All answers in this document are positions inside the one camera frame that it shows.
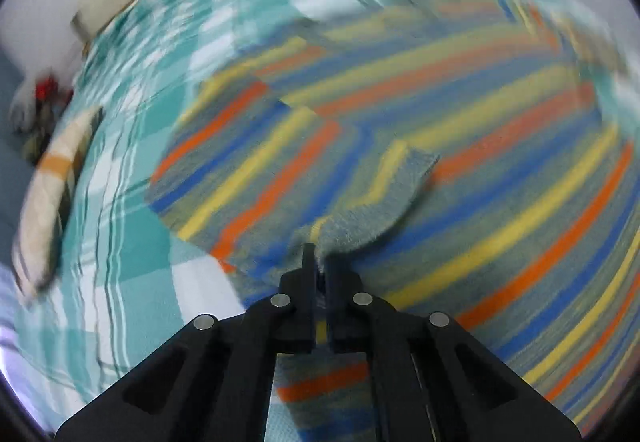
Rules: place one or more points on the beige patterned pillow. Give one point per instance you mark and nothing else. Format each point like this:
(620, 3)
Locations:
(50, 202)

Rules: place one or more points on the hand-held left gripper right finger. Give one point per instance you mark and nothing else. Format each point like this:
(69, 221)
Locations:
(342, 317)

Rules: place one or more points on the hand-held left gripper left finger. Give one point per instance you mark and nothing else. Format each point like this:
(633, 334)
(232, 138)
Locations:
(298, 317)

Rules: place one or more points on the multicolour striped knit sweater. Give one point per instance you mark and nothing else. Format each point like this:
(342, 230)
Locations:
(450, 132)

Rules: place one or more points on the red small item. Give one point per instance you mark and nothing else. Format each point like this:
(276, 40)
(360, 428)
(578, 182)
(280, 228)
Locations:
(49, 87)

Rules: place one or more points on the grey rolled cloth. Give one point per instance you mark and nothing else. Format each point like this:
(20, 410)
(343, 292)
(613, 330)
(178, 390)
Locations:
(24, 105)

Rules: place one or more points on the green plaid bed sheet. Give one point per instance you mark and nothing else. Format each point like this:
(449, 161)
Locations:
(150, 72)

